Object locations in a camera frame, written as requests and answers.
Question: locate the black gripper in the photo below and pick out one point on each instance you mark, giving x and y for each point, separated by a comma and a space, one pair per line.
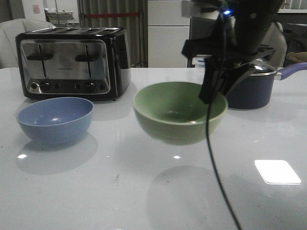
237, 33

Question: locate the green bowl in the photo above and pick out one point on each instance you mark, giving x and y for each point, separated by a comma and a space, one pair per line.
173, 112

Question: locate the blue bowl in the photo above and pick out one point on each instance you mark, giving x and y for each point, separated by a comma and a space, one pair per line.
56, 121

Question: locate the clear plastic storage container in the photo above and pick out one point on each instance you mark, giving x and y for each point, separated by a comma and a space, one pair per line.
199, 61

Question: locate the dark blue saucepan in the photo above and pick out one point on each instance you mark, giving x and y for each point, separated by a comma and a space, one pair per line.
255, 92

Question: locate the glass pot lid blue knob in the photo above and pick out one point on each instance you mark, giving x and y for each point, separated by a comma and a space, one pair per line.
262, 68

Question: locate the grey chair right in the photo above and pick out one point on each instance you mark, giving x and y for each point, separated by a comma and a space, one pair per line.
276, 39

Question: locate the grey chair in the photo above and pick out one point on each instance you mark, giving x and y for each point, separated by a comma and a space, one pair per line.
8, 32
276, 39

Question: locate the white refrigerator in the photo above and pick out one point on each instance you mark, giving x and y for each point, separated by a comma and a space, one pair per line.
167, 32

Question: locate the dark kitchen counter cabinet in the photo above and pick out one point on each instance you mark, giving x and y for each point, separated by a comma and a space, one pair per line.
294, 24

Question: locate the black and chrome toaster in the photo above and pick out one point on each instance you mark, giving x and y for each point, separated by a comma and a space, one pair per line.
91, 63

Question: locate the grey chair left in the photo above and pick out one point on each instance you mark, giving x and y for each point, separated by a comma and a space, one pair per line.
8, 32

